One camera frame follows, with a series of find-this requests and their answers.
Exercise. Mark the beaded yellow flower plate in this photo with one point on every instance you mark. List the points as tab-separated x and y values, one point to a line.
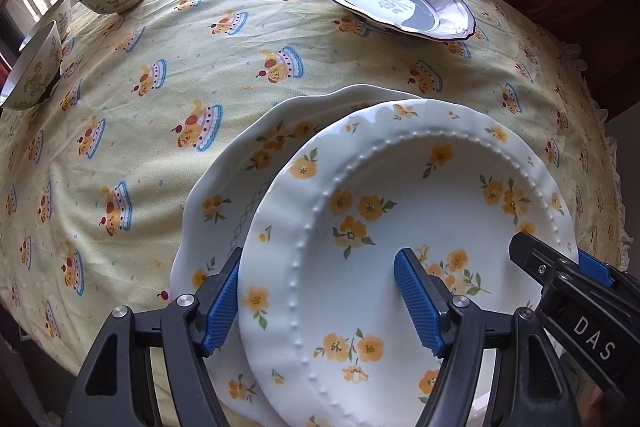
400	207

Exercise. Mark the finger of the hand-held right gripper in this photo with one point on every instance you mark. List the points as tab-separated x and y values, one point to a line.
527	254
595	268

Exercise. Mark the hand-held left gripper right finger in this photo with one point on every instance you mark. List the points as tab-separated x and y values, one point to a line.
415	292

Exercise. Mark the scalloped yellow flower plate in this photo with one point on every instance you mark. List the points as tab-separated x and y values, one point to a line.
225	187

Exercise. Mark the yellow cake print tablecloth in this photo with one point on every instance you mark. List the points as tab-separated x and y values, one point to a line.
200	32

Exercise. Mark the small floral print bowl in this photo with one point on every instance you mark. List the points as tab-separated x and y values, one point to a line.
62	14
35	77

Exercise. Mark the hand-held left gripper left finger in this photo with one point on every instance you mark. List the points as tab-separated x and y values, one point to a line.
222	302

